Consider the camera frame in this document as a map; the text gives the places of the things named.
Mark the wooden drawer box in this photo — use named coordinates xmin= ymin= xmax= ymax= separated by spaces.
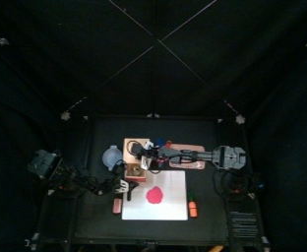
xmin=122 ymin=137 xmax=152 ymax=165

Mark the red dough piece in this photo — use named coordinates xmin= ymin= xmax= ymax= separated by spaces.
xmin=144 ymin=185 xmax=167 ymax=206

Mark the blue-grey bowl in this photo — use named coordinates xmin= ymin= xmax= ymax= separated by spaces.
xmin=102 ymin=145 xmax=126 ymax=172

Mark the salmon pink block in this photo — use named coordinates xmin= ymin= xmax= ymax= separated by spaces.
xmin=112 ymin=197 xmax=123 ymax=216

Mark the white rectangular mat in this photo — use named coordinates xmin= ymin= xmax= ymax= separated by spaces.
xmin=120 ymin=169 xmax=190 ymax=221

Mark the pink plastic tray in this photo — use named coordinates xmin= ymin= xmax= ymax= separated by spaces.
xmin=166 ymin=143 xmax=207 ymax=170

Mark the orange toy carrot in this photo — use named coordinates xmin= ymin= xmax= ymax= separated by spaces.
xmin=187 ymin=193 xmax=199 ymax=219

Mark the thin diagonal frame cord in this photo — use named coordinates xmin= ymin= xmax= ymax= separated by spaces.
xmin=65 ymin=0 xmax=218 ymax=114
xmin=107 ymin=0 xmax=246 ymax=120

